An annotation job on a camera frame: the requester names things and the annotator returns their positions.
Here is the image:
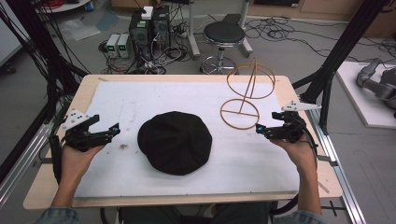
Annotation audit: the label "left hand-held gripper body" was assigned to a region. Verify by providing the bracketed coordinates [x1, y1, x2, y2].
[61, 108, 110, 153]

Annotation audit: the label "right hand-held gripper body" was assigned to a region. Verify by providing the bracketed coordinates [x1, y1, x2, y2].
[272, 100, 322, 145]

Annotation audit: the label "wooden ring hat stand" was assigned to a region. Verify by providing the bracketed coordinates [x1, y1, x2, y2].
[219, 58, 276, 131]

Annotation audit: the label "black hat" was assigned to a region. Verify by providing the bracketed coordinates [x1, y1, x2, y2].
[136, 110, 214, 176]

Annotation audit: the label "person's left hand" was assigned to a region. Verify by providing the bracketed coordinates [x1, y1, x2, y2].
[60, 143, 106, 185]

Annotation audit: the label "person's right hand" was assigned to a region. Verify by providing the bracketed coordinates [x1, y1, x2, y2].
[269, 136, 318, 175]

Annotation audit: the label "wooden table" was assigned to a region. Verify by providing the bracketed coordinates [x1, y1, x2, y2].
[22, 74, 344, 211]

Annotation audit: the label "white platform board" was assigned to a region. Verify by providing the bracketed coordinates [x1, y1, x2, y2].
[335, 61, 396, 130]

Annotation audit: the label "white power supply unit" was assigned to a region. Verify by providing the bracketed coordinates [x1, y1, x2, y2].
[117, 33, 132, 59]
[106, 33, 121, 58]

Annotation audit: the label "white table mat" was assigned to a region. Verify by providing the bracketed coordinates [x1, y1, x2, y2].
[74, 80, 301, 199]

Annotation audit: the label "person's denim left sleeve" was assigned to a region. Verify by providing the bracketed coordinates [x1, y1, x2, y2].
[32, 206, 82, 224]

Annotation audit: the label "person's denim sleeve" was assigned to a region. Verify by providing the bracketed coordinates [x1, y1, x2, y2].
[273, 210, 329, 224]
[32, 206, 82, 224]

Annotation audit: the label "person's denim right sleeve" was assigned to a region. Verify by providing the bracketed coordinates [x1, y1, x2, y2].
[273, 210, 329, 224]

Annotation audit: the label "clear plastic sheet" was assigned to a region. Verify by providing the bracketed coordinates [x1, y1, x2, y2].
[58, 18, 101, 42]

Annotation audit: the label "black computer tower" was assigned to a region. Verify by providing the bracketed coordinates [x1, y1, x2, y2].
[151, 5, 172, 49]
[128, 10, 154, 61]

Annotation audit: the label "black round stool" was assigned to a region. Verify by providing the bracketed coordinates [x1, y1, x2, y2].
[199, 21, 248, 76]

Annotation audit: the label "person's dark trousers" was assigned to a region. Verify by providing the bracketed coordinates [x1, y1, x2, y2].
[119, 202, 273, 224]

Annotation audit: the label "white stand legs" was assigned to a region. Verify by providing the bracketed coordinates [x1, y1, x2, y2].
[186, 0, 254, 61]

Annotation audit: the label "small white box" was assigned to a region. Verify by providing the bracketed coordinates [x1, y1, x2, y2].
[141, 6, 154, 21]

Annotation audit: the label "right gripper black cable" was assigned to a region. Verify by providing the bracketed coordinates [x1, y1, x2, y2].
[270, 115, 319, 217]

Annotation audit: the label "aluminium rail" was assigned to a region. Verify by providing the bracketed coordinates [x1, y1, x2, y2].
[0, 120, 68, 208]
[306, 108, 368, 224]

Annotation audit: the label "long black floor cables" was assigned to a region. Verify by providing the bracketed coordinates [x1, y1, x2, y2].
[244, 16, 396, 64]

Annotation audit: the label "tangle of floor cables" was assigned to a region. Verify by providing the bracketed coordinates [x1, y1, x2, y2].
[98, 18, 193, 76]

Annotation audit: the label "black frame post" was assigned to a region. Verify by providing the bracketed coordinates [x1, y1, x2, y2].
[291, 0, 391, 135]
[0, 0, 90, 185]

